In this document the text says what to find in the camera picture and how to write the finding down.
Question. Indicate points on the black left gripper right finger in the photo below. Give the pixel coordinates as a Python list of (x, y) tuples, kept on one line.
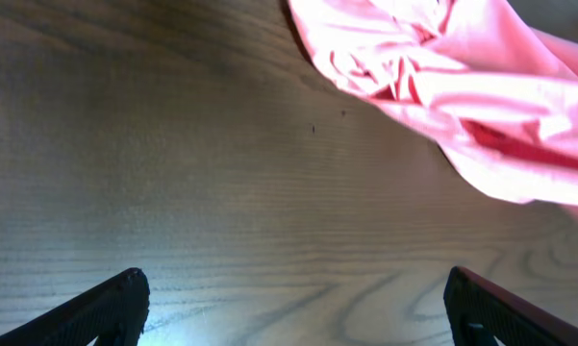
[(482, 313)]

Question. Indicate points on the pink cloth garment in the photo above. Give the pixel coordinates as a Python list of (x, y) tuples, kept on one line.
[(500, 98)]

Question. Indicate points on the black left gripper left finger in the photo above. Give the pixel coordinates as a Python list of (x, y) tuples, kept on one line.
[(112, 313)]

